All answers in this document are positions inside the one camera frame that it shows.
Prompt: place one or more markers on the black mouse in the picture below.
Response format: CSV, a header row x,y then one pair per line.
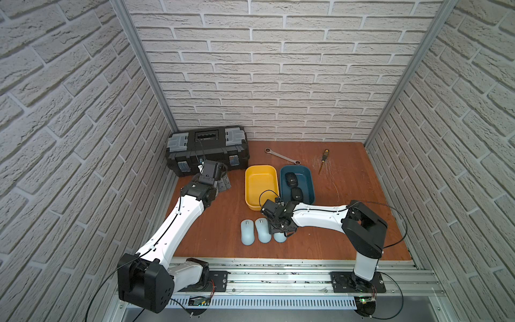
x,y
291,180
297,194

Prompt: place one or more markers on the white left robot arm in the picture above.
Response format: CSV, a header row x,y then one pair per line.
x,y
143,278

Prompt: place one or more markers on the right round controller board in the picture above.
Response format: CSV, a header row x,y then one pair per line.
x,y
365,306

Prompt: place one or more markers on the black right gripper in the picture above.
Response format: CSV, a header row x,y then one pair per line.
x,y
273,230

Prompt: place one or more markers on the light blue mouse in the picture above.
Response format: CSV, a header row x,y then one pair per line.
x,y
280,237
263,230
247,232

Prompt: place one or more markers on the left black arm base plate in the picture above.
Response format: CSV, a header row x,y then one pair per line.
x,y
213,281

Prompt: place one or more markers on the yellow black screwdriver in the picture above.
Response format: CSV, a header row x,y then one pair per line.
x,y
324,159

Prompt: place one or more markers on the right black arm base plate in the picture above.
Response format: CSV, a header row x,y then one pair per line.
x,y
348,282

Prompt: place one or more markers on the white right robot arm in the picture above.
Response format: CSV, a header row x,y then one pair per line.
x,y
364,229

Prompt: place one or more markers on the black plastic toolbox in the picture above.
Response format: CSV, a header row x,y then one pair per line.
x,y
185,151

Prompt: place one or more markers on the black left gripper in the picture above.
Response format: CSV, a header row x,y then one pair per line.
x,y
219,180

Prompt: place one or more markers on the silver combination wrench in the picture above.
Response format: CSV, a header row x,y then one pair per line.
x,y
269,151

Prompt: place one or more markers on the aluminium mounting rail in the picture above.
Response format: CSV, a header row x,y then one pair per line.
x,y
251,289

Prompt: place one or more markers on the left green circuit board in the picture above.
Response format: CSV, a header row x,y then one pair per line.
x,y
199,301

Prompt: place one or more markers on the teal storage box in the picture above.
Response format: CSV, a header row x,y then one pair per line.
x,y
304,180

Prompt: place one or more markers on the yellow storage box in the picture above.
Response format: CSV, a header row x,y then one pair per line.
x,y
261,184

